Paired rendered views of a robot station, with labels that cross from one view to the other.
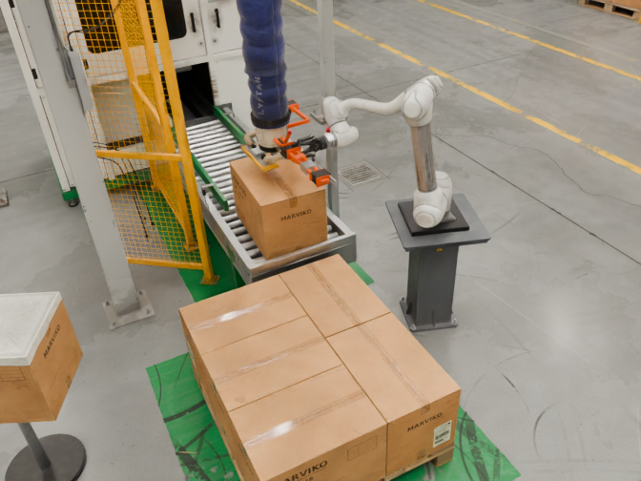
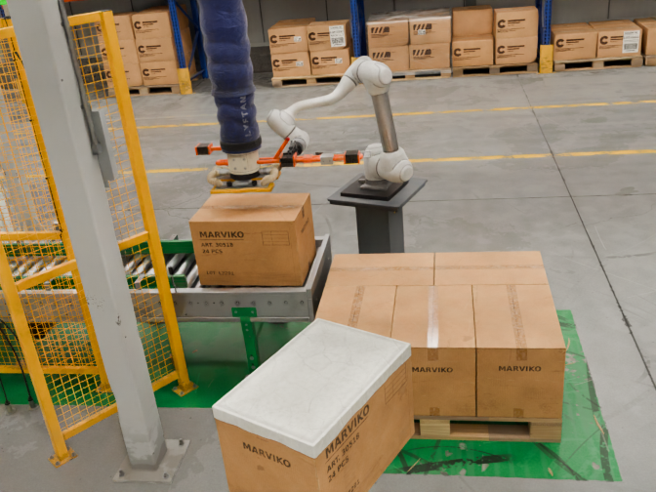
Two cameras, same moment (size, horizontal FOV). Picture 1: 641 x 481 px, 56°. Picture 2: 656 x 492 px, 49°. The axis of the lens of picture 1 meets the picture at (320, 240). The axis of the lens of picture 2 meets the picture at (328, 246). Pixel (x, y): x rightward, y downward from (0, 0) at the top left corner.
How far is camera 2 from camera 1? 315 cm
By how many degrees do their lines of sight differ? 47
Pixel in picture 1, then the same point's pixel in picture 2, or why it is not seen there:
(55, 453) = not seen: outside the picture
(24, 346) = (392, 343)
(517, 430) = not seen: hidden behind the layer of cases
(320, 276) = (353, 268)
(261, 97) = (248, 117)
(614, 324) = (476, 229)
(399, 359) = (489, 263)
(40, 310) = (339, 330)
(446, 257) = (398, 217)
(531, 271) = not seen: hidden behind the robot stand
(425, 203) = (401, 159)
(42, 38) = (71, 94)
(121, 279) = (151, 411)
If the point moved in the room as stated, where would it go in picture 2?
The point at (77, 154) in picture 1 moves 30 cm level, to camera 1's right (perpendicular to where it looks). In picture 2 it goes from (107, 243) to (158, 218)
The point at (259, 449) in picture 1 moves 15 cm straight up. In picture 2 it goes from (531, 341) to (532, 312)
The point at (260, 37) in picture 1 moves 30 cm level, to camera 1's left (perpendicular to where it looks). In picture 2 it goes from (245, 53) to (205, 65)
